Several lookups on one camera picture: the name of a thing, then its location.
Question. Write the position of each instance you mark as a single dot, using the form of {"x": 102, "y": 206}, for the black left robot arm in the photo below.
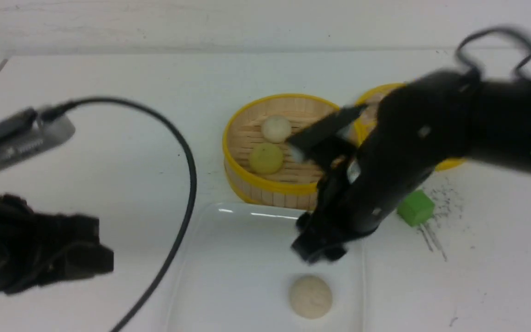
{"x": 40, "y": 249}

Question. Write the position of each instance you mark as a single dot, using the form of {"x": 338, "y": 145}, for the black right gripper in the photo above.
{"x": 354, "y": 197}

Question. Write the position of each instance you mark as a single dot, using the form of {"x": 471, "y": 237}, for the bamboo steamer basket yellow rim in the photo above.
{"x": 294, "y": 185}

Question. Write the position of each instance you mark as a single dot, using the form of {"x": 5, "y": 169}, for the white steamed bun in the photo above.
{"x": 310, "y": 297}
{"x": 276, "y": 129}

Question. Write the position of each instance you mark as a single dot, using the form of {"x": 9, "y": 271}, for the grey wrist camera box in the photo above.
{"x": 31, "y": 132}

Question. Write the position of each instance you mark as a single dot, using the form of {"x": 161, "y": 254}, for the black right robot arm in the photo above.
{"x": 442, "y": 115}

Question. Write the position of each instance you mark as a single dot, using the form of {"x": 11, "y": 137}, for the white rectangular plate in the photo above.
{"x": 235, "y": 269}

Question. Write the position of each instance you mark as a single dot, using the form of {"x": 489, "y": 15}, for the bamboo steamer lid yellow rim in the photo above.
{"x": 372, "y": 97}

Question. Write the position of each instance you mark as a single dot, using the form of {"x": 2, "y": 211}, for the yellow steamed bun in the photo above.
{"x": 266, "y": 158}

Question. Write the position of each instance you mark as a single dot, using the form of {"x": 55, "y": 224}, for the green cube block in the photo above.
{"x": 416, "y": 208}

